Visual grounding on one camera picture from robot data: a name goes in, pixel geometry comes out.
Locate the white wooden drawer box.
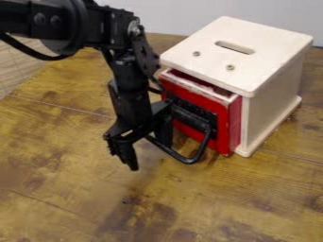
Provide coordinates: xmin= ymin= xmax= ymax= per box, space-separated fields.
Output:
xmin=161 ymin=16 xmax=313 ymax=157

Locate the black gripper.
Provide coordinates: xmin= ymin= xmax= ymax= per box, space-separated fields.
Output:
xmin=103 ymin=88 xmax=174 ymax=172

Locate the black cable loop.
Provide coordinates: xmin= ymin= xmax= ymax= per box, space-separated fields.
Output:
xmin=147 ymin=75 xmax=167 ymax=95

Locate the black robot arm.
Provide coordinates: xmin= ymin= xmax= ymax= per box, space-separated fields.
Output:
xmin=0 ymin=0 xmax=171 ymax=170

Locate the red drawer with black handle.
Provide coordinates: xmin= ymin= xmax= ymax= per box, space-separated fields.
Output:
xmin=149 ymin=68 xmax=243 ymax=164

